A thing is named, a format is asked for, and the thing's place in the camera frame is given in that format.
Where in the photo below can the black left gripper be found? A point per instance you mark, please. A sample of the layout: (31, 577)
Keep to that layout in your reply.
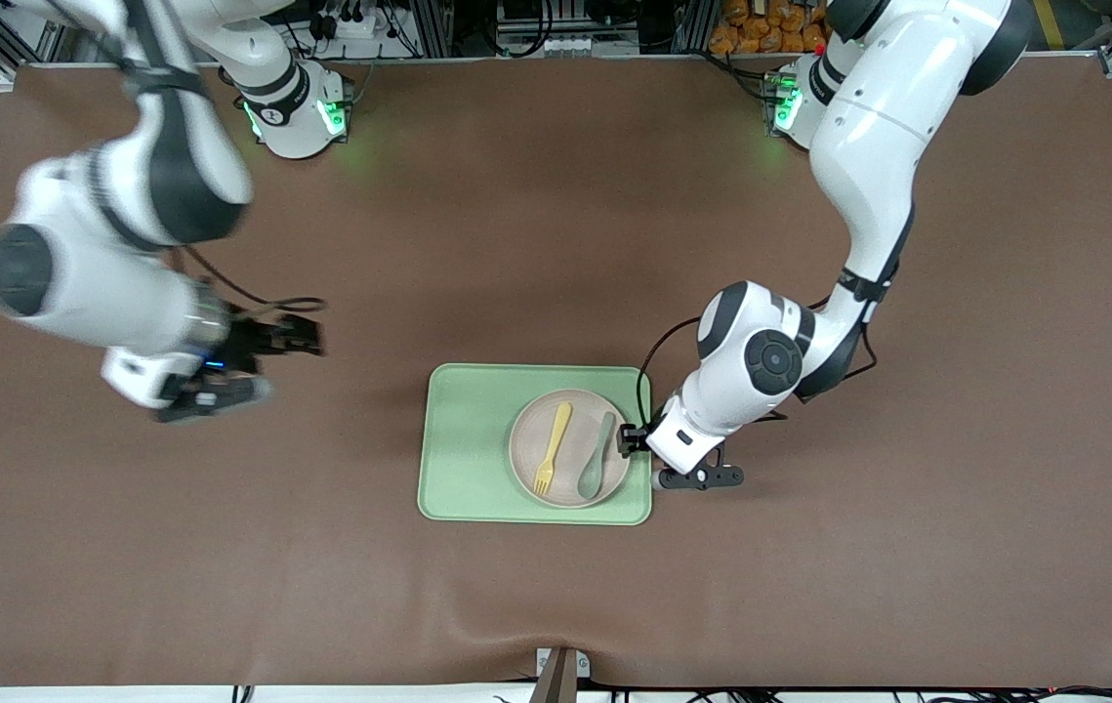
(631, 439)

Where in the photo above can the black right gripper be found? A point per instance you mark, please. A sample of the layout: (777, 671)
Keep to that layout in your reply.
(250, 342)

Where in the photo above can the yellow plastic fork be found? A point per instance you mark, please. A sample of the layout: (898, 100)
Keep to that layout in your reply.
(553, 444)

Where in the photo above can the beige round plate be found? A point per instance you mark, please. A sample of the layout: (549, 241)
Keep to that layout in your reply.
(528, 439)

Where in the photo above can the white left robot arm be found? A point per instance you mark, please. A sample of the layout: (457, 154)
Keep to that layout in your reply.
(868, 146)

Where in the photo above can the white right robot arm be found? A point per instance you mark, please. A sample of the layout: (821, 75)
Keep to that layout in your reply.
(155, 166)

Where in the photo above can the green plastic spoon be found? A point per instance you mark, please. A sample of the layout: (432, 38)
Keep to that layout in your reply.
(595, 464)

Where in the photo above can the light green rectangular tray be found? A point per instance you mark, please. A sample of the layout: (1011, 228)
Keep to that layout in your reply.
(468, 459)

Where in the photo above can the brown table cloth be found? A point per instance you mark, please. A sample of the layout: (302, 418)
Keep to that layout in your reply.
(224, 547)

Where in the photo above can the white power strip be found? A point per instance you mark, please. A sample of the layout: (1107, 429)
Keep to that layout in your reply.
(350, 24)

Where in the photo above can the white connector block row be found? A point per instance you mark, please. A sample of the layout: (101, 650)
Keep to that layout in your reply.
(546, 44)

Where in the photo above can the pile of orange items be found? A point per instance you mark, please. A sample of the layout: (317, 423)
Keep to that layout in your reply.
(761, 29)

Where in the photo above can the grey metal clamp bracket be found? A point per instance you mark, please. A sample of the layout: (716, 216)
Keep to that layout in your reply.
(561, 674)

